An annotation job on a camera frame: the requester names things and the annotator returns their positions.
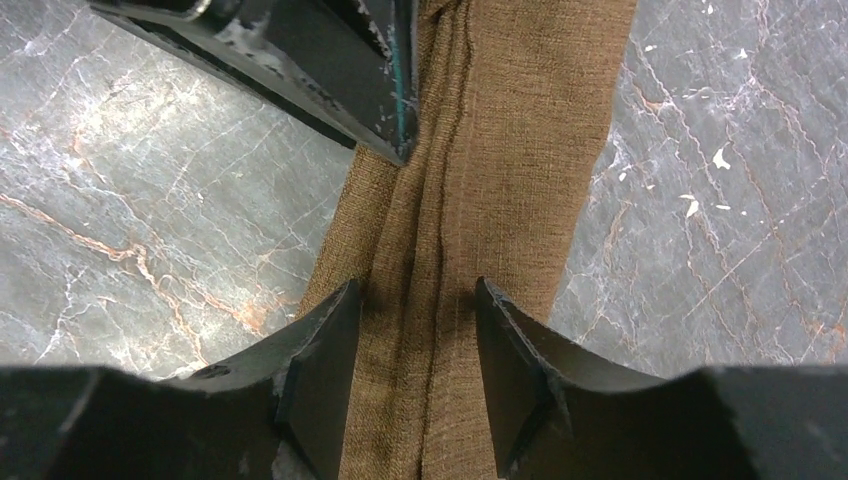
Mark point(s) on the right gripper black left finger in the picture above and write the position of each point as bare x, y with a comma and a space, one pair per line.
276, 410

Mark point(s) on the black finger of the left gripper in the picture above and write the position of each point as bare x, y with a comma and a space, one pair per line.
347, 69

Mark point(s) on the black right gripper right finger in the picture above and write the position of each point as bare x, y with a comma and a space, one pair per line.
559, 411

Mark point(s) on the brown cloth napkin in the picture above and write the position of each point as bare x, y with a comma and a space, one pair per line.
515, 109

